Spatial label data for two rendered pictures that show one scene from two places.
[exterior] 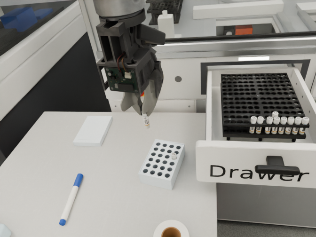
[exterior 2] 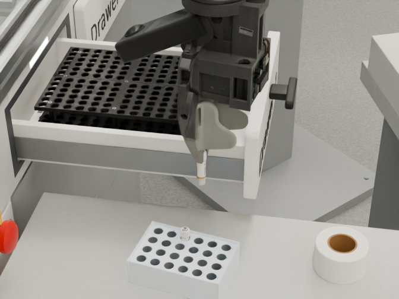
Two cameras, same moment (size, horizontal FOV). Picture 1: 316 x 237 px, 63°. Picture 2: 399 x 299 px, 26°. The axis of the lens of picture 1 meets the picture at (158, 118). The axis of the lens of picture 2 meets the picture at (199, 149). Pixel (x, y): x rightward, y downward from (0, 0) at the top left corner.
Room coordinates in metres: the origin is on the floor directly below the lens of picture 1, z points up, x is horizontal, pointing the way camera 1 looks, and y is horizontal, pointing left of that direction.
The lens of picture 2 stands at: (0.50, 0.83, 1.55)
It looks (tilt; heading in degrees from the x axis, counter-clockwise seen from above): 35 degrees down; 265
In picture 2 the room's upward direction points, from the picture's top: straight up
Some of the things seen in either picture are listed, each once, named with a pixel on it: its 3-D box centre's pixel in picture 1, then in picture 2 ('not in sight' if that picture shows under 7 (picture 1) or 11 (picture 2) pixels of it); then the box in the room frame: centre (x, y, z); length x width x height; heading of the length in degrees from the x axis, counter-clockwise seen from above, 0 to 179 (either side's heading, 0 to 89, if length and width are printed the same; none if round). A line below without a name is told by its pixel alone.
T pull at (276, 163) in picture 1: (275, 164); (282, 92); (0.29, -0.20, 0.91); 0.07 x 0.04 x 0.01; 75
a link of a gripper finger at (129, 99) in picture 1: (129, 100); (211, 136); (0.42, 0.05, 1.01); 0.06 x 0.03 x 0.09; 155
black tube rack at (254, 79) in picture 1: (256, 106); (127, 99); (0.51, -0.26, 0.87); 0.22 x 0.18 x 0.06; 165
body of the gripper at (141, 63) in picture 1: (127, 51); (222, 44); (0.41, 0.03, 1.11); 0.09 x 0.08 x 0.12; 155
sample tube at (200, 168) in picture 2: (146, 119); (200, 167); (0.43, 0.03, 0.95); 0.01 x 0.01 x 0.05
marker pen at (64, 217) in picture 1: (71, 197); not in sight; (0.39, 0.24, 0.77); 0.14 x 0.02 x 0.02; 170
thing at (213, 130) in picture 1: (256, 105); (122, 102); (0.52, -0.26, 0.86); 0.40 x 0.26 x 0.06; 165
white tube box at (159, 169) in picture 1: (162, 162); (184, 261); (0.45, 0.00, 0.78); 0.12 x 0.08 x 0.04; 155
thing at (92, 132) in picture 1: (93, 130); not in sight; (0.63, 0.21, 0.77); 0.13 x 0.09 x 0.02; 166
